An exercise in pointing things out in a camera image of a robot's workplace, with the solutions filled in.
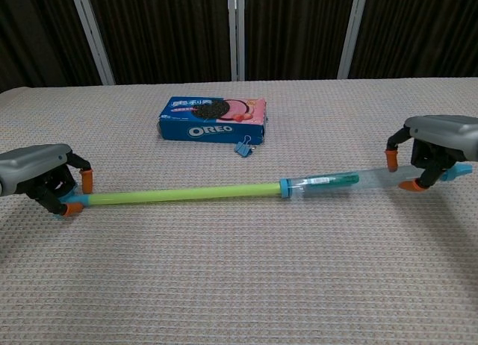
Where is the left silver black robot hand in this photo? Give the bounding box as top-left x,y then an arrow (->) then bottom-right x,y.
0,143 -> 95,220

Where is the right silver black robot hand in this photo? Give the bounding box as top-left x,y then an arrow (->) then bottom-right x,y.
385,115 -> 478,193

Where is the long green-blue water pump toy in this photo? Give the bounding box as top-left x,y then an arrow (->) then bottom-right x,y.
55,163 -> 474,212

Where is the black pleated screen panel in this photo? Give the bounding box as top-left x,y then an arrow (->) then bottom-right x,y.
85,0 -> 233,86
349,0 -> 478,80
242,0 -> 356,82
0,0 -> 102,94

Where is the blue pink Oreo box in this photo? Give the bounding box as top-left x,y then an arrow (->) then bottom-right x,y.
156,96 -> 269,145

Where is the small blue binder clip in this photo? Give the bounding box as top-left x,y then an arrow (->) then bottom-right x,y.
234,134 -> 257,160

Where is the beige woven tablecloth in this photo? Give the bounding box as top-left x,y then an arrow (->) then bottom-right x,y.
0,75 -> 478,345

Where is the grey metal screen post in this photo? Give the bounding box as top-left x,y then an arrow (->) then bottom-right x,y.
69,0 -> 117,87
336,0 -> 370,81
226,0 -> 246,82

